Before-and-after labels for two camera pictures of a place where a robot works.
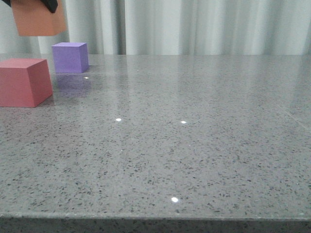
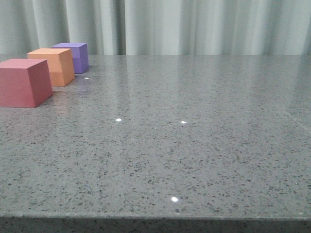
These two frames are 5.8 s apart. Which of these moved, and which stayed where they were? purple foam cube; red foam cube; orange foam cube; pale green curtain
Moved: orange foam cube
Stayed: pale green curtain; purple foam cube; red foam cube
